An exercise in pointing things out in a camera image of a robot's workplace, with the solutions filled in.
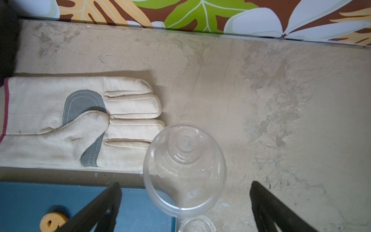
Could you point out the round pretzel cookie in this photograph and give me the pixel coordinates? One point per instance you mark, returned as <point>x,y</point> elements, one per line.
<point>52,221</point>

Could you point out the clear jar lid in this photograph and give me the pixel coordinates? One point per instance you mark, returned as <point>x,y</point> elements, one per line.
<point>197,224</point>

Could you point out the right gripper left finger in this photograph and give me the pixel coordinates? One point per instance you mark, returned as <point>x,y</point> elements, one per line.
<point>100,214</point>

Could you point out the teal plastic tray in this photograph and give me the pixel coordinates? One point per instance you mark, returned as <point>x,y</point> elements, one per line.
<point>24,204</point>

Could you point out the clear jar brown cookies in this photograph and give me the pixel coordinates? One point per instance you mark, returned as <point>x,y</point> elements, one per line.
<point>184,171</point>

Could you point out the black tool case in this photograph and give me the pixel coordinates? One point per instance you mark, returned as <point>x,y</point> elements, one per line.
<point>10,29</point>

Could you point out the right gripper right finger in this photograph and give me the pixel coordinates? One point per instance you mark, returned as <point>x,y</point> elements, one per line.
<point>271,214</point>

